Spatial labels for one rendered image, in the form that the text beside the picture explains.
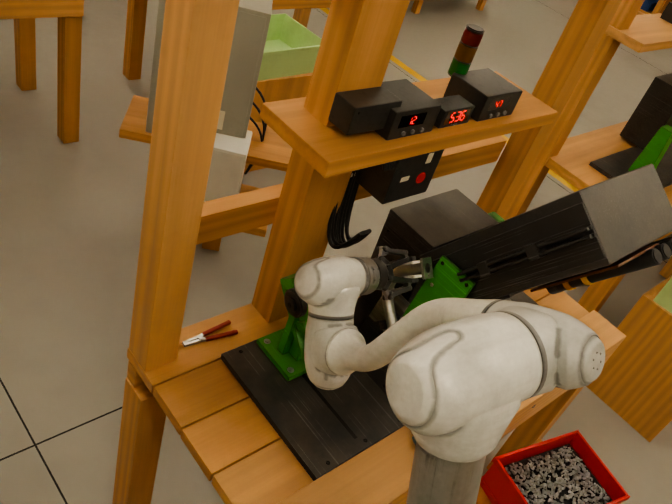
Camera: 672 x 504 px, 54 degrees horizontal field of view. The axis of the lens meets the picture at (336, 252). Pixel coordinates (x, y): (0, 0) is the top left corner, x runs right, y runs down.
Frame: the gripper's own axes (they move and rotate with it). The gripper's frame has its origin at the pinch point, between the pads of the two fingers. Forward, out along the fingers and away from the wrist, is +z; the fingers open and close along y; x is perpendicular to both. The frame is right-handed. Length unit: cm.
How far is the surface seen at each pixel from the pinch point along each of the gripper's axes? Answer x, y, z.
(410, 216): 9.1, 14.7, 13.7
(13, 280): 202, 12, -14
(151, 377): 50, -20, -47
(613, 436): 19, -92, 181
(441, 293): -3.5, -7.0, 5.4
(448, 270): -6.4, -1.2, 5.4
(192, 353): 50, -16, -35
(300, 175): 14.3, 25.7, -24.0
